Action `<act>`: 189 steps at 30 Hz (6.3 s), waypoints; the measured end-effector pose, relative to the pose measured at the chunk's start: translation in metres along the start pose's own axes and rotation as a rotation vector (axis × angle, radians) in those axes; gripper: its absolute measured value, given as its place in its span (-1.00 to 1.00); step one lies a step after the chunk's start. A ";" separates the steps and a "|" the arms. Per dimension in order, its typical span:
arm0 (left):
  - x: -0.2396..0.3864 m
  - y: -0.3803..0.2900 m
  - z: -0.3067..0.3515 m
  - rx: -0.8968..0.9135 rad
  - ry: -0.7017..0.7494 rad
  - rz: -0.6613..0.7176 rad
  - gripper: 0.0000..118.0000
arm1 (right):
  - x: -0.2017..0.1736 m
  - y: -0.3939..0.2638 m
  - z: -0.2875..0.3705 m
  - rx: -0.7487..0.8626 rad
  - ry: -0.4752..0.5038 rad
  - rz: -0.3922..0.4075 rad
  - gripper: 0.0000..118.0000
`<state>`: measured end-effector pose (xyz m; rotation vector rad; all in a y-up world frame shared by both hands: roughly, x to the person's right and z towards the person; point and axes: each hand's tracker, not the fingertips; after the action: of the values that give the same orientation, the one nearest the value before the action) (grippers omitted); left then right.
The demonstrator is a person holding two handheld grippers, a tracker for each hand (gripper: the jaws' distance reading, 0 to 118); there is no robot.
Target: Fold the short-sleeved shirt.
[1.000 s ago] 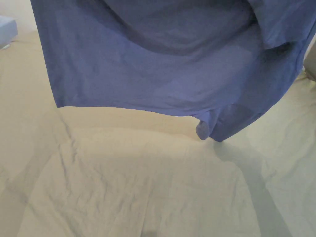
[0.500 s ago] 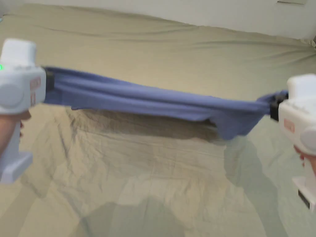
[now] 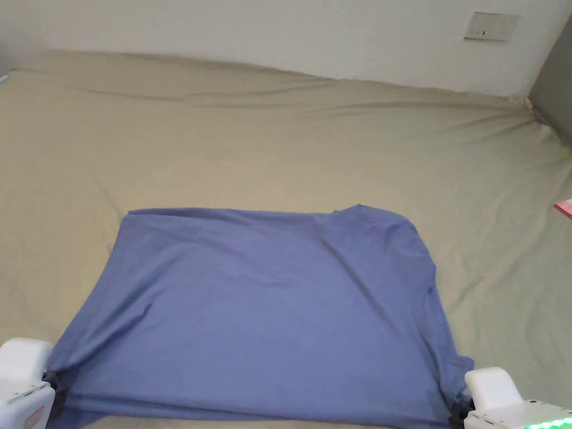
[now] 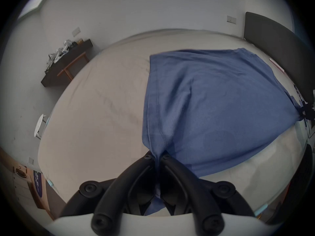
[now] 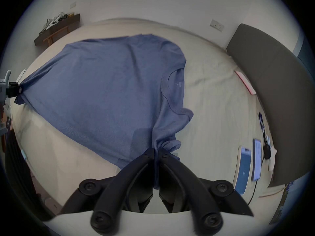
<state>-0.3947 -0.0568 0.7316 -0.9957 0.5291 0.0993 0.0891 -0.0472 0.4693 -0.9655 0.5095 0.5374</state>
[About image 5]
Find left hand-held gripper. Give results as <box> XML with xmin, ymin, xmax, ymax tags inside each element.
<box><xmin>0</xmin><ymin>69</ymin><xmax>23</xmax><ymax>105</ymax></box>

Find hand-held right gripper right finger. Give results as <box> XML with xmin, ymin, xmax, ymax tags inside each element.
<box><xmin>157</xmin><ymin>148</ymin><xmax>254</xmax><ymax>233</ymax></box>

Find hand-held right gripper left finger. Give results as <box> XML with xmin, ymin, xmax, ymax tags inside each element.
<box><xmin>58</xmin><ymin>148</ymin><xmax>158</xmax><ymax>236</ymax></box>

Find blue t-shirt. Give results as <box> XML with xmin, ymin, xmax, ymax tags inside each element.
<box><xmin>14</xmin><ymin>34</ymin><xmax>194</xmax><ymax>190</ymax></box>

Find phone with white case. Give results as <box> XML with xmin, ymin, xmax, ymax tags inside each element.
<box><xmin>235</xmin><ymin>145</ymin><xmax>253</xmax><ymax>195</ymax></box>

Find wooden table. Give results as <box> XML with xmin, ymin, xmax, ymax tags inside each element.
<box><xmin>42</xmin><ymin>26</ymin><xmax>69</xmax><ymax>45</ymax></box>

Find bed with beige sheet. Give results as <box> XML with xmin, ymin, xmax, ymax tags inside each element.
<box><xmin>10</xmin><ymin>17</ymin><xmax>286</xmax><ymax>216</ymax></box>

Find white book with red edge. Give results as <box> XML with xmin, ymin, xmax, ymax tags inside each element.
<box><xmin>234</xmin><ymin>70</ymin><xmax>257</xmax><ymax>95</ymax></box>

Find dark grey padded headboard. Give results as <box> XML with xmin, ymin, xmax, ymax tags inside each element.
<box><xmin>226</xmin><ymin>23</ymin><xmax>312</xmax><ymax>188</ymax></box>

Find phone with dark frame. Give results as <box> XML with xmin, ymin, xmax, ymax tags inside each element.
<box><xmin>251</xmin><ymin>138</ymin><xmax>263</xmax><ymax>182</ymax></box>

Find dark wall shelf with items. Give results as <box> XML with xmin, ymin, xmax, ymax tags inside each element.
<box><xmin>34</xmin><ymin>12</ymin><xmax>81</xmax><ymax>46</ymax></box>

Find black cable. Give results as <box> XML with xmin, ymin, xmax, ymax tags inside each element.
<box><xmin>247</xmin><ymin>144</ymin><xmax>272</xmax><ymax>206</ymax></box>

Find dark lanyard strap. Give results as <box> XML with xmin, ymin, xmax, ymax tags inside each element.
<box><xmin>258</xmin><ymin>112</ymin><xmax>270</xmax><ymax>143</ymax></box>

